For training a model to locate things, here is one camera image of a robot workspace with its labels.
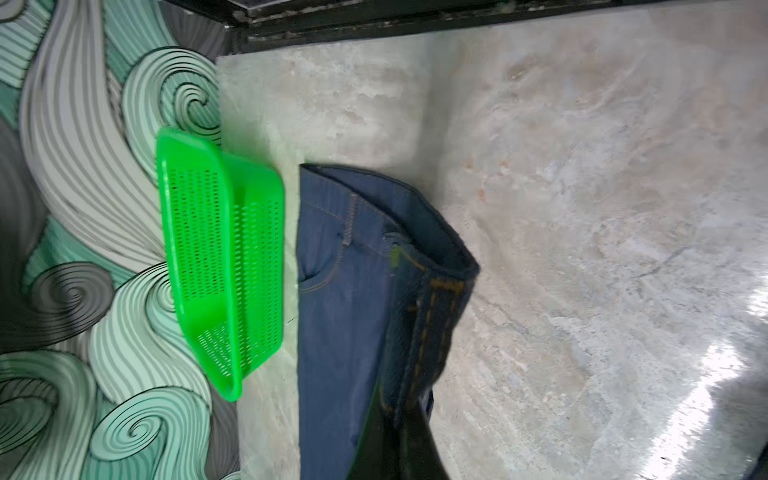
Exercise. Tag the green plastic laundry basket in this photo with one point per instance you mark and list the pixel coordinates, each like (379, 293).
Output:
(223, 220)

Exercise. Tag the dark blue denim trousers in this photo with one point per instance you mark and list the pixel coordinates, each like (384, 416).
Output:
(383, 280)

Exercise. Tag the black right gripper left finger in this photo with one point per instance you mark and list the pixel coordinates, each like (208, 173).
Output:
(377, 456)

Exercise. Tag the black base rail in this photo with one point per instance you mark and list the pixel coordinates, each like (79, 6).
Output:
(240, 27)

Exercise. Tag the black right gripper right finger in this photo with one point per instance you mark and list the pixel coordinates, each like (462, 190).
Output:
(419, 457)

